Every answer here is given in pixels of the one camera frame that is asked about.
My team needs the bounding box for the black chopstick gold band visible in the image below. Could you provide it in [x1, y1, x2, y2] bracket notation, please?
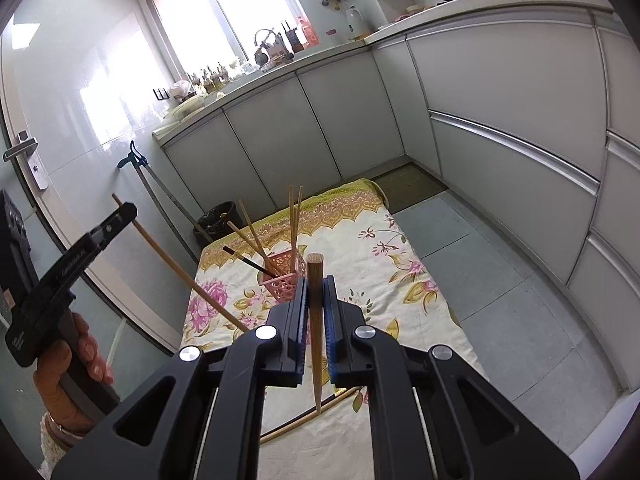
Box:
[222, 245, 278, 278]

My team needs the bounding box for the white bowl on counter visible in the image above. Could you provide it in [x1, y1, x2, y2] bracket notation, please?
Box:
[169, 94, 205, 122]

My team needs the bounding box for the kitchen window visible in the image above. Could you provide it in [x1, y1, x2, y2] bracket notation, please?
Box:
[139, 0, 307, 79]

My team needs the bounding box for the door handle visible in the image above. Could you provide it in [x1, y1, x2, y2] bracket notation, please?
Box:
[2, 130, 49, 192]

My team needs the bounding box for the pink perforated utensil holder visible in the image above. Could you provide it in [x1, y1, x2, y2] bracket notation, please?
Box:
[257, 249, 307, 304]

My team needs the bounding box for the black trash bin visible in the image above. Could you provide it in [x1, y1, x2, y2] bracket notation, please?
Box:
[193, 200, 244, 248]

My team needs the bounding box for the floral tablecloth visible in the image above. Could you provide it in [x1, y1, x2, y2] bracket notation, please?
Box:
[194, 180, 482, 479]

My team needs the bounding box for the white electric kettle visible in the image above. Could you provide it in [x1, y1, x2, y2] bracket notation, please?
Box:
[345, 6, 371, 41]

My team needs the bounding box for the left hand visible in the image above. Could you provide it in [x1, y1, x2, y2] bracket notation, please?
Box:
[32, 311, 115, 436]

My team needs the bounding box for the blue handled mop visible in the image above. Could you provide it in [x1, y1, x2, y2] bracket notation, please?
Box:
[117, 141, 213, 263]

